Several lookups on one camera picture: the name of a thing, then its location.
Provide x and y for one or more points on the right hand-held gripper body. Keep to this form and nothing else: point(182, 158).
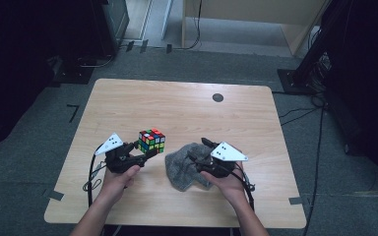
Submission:
point(223, 164)

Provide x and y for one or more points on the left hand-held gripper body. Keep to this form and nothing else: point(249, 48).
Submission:
point(121, 162)

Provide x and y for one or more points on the multicoloured puzzle cube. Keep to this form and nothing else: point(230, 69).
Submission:
point(151, 141)

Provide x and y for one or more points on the grey cloth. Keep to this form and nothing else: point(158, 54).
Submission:
point(180, 170)

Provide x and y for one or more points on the person's right hand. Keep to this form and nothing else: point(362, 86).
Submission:
point(233, 187)

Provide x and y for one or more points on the person's left hand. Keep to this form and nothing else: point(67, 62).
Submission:
point(116, 187)

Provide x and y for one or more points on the dark round table grommet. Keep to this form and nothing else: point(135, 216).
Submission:
point(218, 97)

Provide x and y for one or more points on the black angled floor tape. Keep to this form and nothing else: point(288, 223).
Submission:
point(75, 113)

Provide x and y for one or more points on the grey tape piece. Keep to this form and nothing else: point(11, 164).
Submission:
point(297, 200)
point(56, 195)

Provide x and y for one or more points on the person's dark clothing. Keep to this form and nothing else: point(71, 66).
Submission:
point(177, 232)

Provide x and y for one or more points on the black floor plate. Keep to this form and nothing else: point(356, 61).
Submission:
point(74, 76)

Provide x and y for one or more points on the black floor tape strip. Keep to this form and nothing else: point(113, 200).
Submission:
point(169, 48)
point(129, 46)
point(144, 46)

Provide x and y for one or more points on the black cabinet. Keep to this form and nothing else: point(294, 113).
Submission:
point(106, 29)

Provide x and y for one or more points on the white upright panel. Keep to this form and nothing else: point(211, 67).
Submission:
point(166, 16)

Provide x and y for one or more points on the black metal stand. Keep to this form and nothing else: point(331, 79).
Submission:
point(311, 55)

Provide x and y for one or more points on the light wooden shelf unit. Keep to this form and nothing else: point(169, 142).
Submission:
point(242, 10)

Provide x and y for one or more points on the dark curtain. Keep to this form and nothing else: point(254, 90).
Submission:
point(367, 82)
point(19, 65)

